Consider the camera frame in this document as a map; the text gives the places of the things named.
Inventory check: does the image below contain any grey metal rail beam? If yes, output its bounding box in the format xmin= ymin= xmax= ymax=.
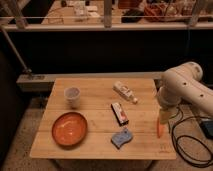
xmin=16 ymin=71 xmax=213 ymax=93

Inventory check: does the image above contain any black power adapter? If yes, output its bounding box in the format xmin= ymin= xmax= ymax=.
xmin=200 ymin=120 xmax=213 ymax=140

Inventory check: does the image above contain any black cable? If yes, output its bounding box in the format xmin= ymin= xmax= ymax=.
xmin=169 ymin=106 xmax=213 ymax=169

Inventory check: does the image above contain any blue sponge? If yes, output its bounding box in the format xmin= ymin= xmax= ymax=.
xmin=111 ymin=128 xmax=133 ymax=149

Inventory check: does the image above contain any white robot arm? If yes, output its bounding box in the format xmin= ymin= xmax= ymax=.
xmin=157 ymin=62 xmax=213 ymax=124

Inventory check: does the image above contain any diagonal metal pole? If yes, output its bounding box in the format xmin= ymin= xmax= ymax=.
xmin=0 ymin=26 xmax=32 ymax=77

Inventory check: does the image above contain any white plastic cup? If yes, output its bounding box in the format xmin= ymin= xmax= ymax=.
xmin=64 ymin=87 xmax=80 ymax=108

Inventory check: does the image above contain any white tube bottle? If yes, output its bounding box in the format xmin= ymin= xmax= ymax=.
xmin=113 ymin=81 xmax=138 ymax=104

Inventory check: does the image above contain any orange ceramic bowl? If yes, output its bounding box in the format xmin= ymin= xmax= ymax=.
xmin=52 ymin=112 xmax=87 ymax=147

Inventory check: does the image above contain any wooden table board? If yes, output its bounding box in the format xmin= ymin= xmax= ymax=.
xmin=30 ymin=78 xmax=176 ymax=160

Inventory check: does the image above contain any black and red box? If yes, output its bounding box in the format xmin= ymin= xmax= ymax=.
xmin=111 ymin=102 xmax=129 ymax=126

